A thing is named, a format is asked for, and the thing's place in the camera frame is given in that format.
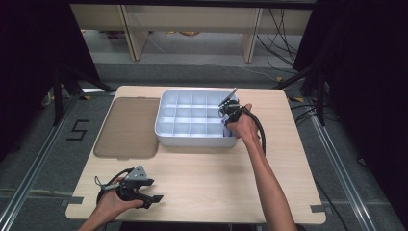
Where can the white divided storage box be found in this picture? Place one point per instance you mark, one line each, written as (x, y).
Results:
(192, 112)

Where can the black metal stand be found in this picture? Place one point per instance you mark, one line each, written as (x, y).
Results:
(316, 93)
(64, 89)

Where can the aluminium floor rail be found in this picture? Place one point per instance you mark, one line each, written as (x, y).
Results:
(35, 163)
(343, 173)

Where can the transparent brown plastic lid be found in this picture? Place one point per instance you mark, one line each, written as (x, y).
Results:
(126, 128)

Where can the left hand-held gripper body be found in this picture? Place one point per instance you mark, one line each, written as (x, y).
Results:
(133, 184)

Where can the black curtain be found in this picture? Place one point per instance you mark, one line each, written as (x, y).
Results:
(369, 80)
(29, 64)

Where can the person's left hand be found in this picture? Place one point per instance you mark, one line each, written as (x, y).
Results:
(112, 205)

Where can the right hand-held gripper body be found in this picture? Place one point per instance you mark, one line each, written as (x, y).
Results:
(231, 109)

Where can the person's right hand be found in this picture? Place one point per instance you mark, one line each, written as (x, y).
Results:
(246, 126)

